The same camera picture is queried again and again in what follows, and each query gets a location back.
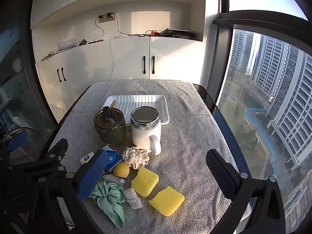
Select high-rise buildings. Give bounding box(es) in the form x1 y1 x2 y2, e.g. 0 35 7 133
229 29 312 234

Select small white packet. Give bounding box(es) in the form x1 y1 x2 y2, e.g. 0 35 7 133
79 151 95 163

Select cream knitted cloth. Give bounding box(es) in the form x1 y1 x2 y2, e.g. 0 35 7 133
124 188 143 209

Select black window frame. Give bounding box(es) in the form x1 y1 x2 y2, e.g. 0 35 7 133
212 0 308 117

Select black cable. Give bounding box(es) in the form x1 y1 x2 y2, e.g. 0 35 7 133
95 15 106 41
113 15 150 36

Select stack of dark papers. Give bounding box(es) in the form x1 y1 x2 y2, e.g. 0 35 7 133
160 28 196 39

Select blue and white tissue packet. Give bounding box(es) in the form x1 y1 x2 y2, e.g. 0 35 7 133
102 145 123 173

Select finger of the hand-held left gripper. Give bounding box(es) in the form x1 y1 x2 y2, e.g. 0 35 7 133
0 130 28 153
43 138 69 173

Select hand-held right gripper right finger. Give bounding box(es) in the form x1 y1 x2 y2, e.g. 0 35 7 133
206 149 286 234

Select yellow egg-shaped sponge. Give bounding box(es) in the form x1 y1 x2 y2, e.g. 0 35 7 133
113 161 130 178

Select small grey oval object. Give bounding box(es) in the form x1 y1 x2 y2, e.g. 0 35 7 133
103 174 126 185

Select yellow rectangular sponge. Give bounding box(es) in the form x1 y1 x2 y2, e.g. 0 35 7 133
131 167 160 198
148 186 185 217

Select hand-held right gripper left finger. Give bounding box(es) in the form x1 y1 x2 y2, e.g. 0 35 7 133
27 149 108 234

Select white mug with metal lid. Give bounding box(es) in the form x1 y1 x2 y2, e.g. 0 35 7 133
130 106 162 156

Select white plastic tray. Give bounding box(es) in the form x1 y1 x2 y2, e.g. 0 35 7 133
102 95 170 126

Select white cable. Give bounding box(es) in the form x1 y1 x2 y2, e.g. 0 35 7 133
110 38 116 81

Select brown glass cup with straw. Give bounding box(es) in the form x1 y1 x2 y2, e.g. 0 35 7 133
94 100 127 150

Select white cabinet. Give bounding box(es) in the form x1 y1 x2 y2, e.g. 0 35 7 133
30 0 220 125

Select green cloth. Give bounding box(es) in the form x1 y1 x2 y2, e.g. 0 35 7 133
89 180 127 230

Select cream knotted scrunchie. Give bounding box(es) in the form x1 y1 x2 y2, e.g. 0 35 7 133
121 146 150 170

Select grey towel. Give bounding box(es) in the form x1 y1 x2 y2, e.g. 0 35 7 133
52 80 251 234

